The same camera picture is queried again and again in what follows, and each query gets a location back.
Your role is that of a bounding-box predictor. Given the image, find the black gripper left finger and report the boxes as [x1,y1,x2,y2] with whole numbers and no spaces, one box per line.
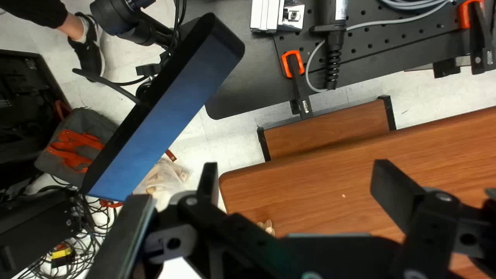
[178,163,289,279]

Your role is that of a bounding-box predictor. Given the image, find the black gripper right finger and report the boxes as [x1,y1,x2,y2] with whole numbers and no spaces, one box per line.
[370,160,496,279]

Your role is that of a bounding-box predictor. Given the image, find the clear plastic bag of blocks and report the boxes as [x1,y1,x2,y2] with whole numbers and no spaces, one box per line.
[134,158,189,198]

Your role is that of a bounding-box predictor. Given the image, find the small wooden side table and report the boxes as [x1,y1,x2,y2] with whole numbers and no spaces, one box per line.
[257,96,396,161]

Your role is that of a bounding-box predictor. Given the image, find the grey orange backpack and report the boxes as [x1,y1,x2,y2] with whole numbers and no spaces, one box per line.
[34,108,117,186]

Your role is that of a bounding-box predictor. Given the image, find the black monitor with blue screen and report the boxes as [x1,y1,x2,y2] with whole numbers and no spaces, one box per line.
[80,12,244,201]

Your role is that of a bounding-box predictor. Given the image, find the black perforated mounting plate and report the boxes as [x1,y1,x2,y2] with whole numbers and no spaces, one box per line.
[272,0,494,88]

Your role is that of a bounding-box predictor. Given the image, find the orange clamp left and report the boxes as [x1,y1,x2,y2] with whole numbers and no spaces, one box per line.
[280,48,313,116]

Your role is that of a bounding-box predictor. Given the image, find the orange clamp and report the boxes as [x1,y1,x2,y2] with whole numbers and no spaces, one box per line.
[280,48,313,116]
[457,0,496,74]

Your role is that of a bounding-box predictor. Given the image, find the orange clamp right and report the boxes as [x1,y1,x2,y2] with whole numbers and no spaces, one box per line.
[457,0,496,74]

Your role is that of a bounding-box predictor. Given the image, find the black shoe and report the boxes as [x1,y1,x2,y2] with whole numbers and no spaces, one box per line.
[68,12,105,81]

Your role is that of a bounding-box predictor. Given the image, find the black equipment case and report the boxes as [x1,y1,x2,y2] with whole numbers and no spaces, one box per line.
[0,50,69,189]

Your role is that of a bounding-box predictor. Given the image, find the tangled black cables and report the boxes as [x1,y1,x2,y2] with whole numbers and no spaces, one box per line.
[9,175,125,279]

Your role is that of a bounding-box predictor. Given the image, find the grey cable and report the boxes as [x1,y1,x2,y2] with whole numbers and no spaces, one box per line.
[303,0,455,94]

